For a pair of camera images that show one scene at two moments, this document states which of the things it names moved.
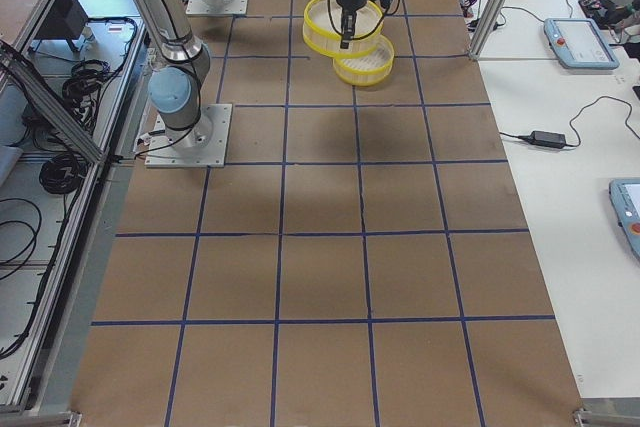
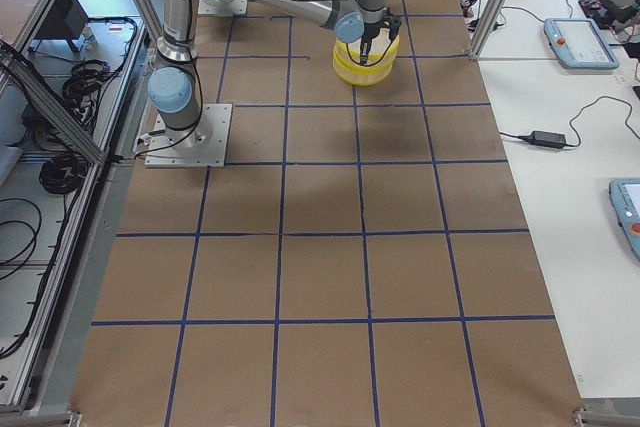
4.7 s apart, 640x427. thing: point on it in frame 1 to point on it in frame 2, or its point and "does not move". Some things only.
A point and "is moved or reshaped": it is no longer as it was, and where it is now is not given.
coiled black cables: (61, 173) does not move
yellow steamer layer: (322, 27) is moved or reshaped
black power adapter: (545, 139) does not move
